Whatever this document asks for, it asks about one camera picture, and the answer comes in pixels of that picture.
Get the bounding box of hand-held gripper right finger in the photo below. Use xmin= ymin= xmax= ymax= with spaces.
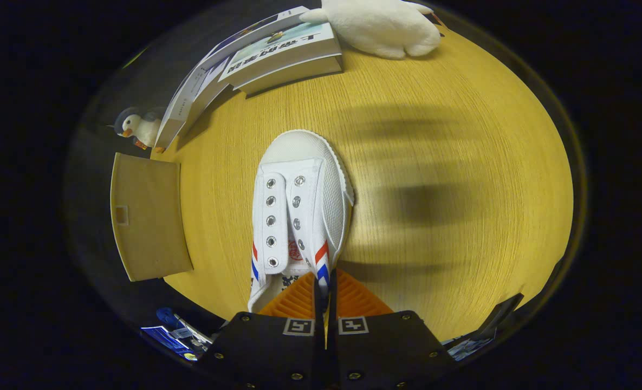
xmin=329 ymin=269 xmax=457 ymax=390

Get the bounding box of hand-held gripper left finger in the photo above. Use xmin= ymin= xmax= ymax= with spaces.
xmin=199 ymin=271 xmax=324 ymax=390

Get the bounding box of white striped canvas shoe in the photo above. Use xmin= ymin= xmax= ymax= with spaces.
xmin=248 ymin=129 xmax=355 ymax=348

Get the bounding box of cream fabric storage box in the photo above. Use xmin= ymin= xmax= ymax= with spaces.
xmin=109 ymin=152 xmax=194 ymax=283

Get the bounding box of small white device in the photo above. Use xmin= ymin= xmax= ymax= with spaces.
xmin=171 ymin=313 xmax=216 ymax=348

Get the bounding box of blue lit screen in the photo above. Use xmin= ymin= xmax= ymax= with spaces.
xmin=139 ymin=324 xmax=200 ymax=363

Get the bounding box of blue cloth object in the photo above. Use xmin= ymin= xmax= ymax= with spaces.
xmin=155 ymin=307 xmax=184 ymax=329

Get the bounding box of white portrait cover book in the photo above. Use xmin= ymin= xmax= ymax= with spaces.
xmin=154 ymin=64 xmax=209 ymax=154

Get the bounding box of grey penguin plush toy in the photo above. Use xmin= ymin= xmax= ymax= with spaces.
xmin=107 ymin=106 xmax=167 ymax=154

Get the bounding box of pale green cover book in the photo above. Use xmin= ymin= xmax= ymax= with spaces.
xmin=217 ymin=22 xmax=345 ymax=99

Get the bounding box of blue picture cover book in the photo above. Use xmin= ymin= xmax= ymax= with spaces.
xmin=198 ymin=5 xmax=312 ymax=69

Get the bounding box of white duck plush toy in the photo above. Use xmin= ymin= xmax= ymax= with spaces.
xmin=299 ymin=0 xmax=444 ymax=60

